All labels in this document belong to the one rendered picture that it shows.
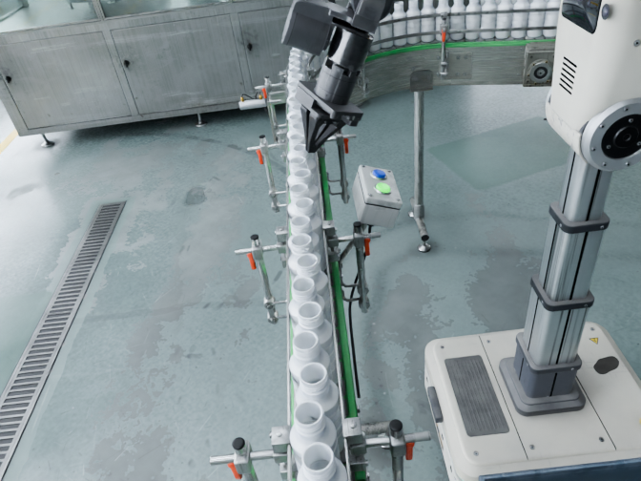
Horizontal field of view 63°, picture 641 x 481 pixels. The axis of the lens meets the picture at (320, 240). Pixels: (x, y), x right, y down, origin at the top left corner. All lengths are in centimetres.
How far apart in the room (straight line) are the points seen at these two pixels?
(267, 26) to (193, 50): 57
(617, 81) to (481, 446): 107
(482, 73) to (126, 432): 204
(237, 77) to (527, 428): 321
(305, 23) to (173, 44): 338
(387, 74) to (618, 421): 153
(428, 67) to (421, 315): 107
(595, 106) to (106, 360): 214
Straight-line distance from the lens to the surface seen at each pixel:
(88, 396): 246
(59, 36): 437
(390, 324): 234
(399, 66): 234
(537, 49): 226
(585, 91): 115
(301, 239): 94
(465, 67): 238
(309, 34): 79
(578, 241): 140
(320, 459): 70
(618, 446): 181
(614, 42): 110
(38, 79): 453
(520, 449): 172
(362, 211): 111
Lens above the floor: 171
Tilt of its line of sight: 37 degrees down
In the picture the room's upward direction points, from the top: 8 degrees counter-clockwise
